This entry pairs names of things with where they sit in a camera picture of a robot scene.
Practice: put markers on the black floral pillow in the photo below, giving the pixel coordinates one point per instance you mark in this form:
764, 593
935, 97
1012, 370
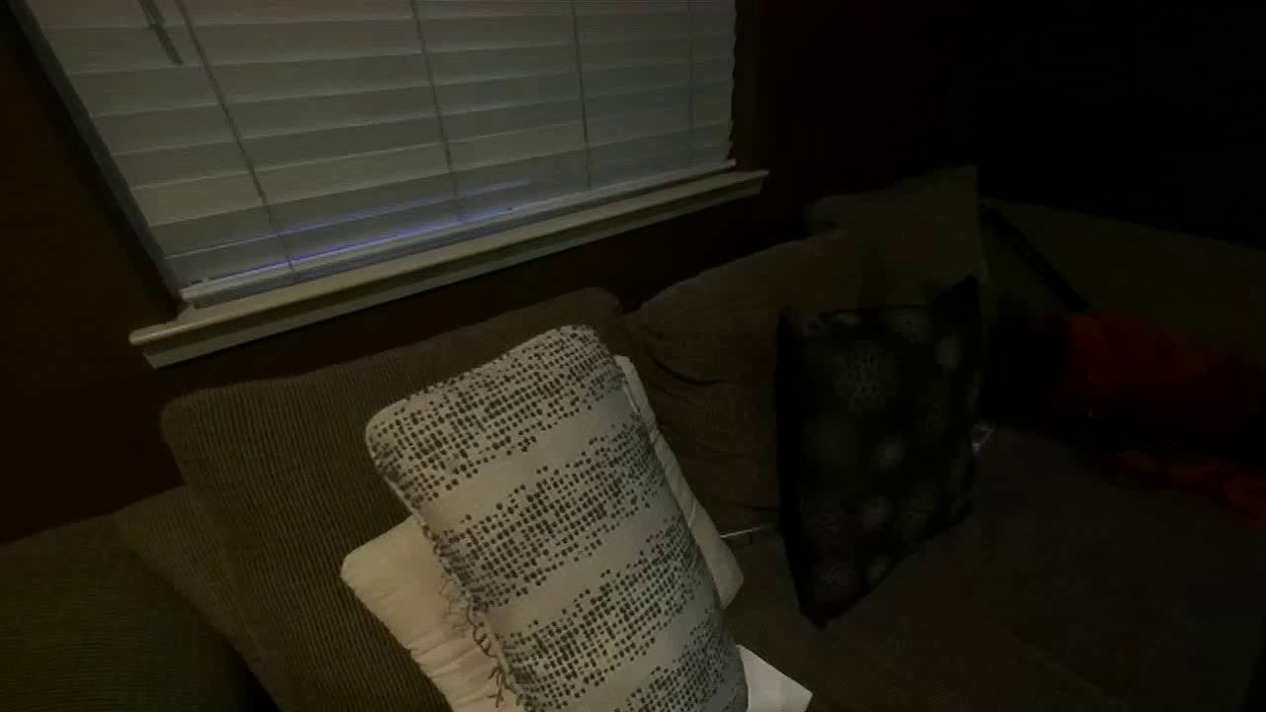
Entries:
872, 438

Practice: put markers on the white black-dotted pillow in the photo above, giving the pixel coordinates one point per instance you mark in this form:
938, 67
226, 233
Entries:
556, 526

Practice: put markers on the plain cream pillow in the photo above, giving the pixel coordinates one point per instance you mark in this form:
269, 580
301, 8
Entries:
409, 593

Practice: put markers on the white window sill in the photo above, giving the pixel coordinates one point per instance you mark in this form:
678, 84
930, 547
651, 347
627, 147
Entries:
437, 264

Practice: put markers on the white window blinds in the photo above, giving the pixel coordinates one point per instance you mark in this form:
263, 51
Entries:
397, 120

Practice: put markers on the brown fabric sofa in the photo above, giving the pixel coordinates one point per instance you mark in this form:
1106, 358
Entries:
301, 460

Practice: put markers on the red blanket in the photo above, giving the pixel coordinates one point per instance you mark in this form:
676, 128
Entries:
1162, 382

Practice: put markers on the blind tilt wand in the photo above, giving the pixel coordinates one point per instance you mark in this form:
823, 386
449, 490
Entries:
159, 26

